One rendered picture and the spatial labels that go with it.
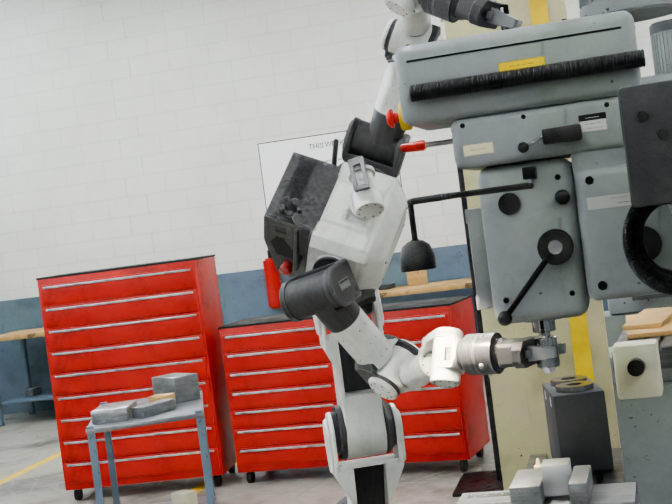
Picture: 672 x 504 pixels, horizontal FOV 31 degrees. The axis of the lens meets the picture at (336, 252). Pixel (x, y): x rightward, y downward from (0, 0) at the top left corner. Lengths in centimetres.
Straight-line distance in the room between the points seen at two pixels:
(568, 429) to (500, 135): 81
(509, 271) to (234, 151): 976
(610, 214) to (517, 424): 202
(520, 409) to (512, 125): 205
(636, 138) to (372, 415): 126
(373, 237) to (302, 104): 918
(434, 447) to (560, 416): 437
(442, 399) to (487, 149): 482
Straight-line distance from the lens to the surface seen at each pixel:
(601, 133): 237
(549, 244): 237
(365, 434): 310
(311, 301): 268
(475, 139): 239
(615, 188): 237
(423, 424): 719
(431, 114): 239
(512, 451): 433
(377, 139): 290
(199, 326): 756
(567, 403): 286
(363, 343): 276
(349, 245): 274
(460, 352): 255
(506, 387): 429
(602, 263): 238
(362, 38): 1183
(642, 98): 213
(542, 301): 241
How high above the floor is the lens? 156
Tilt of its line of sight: 1 degrees down
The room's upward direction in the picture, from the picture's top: 7 degrees counter-clockwise
